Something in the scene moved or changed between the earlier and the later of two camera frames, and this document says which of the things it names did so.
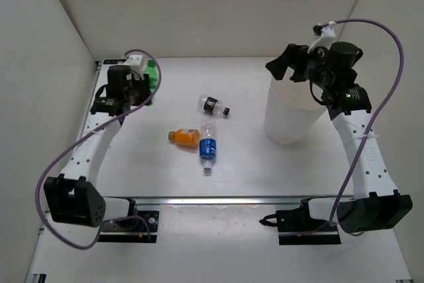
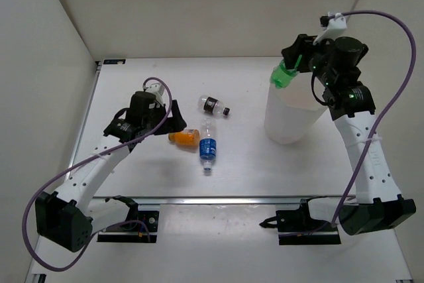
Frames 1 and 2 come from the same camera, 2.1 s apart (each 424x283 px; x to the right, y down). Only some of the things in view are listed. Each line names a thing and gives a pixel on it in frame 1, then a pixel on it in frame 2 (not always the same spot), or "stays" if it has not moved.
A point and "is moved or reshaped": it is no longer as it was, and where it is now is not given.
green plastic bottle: x=152 y=71 is moved or reshaped
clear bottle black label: x=212 y=105 stays
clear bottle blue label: x=208 y=145 stays
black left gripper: x=144 y=83 → x=176 y=122
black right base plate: x=295 y=227 stays
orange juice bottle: x=185 y=136 stays
